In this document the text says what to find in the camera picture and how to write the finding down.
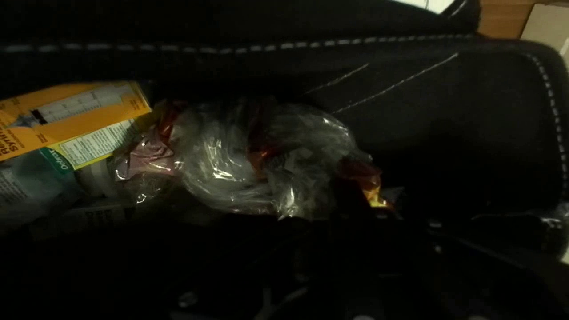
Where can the clear plastic snack bag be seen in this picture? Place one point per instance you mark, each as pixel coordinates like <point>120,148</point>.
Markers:
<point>237,161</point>

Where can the grey translucent plastic packet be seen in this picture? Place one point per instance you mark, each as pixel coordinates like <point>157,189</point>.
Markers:
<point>29,184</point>

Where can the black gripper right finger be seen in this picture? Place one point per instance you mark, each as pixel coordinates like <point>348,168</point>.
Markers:
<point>504,237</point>

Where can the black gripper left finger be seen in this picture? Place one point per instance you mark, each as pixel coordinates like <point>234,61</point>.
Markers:
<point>261,299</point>

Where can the yellow green small box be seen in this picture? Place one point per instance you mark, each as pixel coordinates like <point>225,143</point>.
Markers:
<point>90,145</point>

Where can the pale beige flat box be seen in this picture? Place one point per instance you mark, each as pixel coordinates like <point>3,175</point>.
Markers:
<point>549,24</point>

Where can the orange cardboard medicine box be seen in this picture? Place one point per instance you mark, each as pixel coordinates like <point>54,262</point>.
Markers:
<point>24,143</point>

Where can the floral bed sheet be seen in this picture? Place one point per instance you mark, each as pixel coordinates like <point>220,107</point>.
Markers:
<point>428,4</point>

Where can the black fabric shoulder bag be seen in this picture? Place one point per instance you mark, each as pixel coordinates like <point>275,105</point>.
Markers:
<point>446,118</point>

